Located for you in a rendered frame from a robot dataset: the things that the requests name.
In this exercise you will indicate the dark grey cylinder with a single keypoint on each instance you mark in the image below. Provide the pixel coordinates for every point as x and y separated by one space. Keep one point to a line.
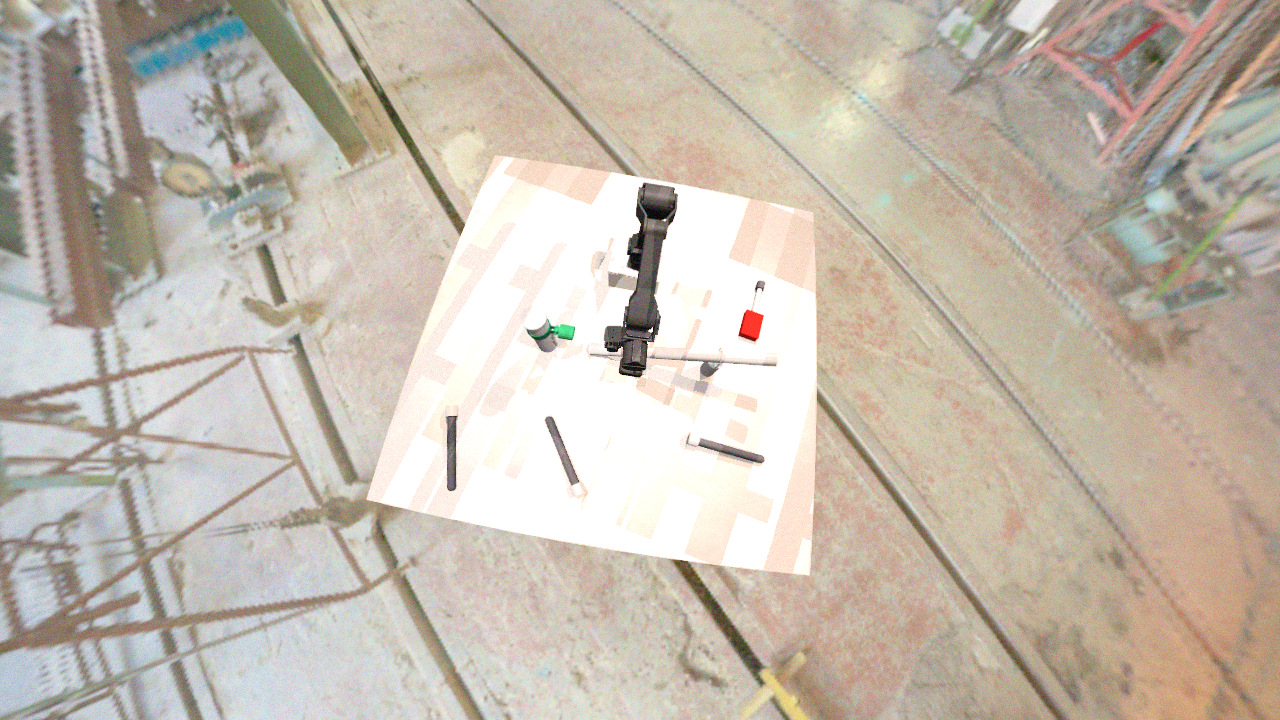
535 321

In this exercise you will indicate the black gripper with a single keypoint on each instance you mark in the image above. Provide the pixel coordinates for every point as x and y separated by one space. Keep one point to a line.
628 372

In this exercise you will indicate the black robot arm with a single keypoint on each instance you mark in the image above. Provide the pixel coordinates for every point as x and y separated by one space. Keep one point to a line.
655 203

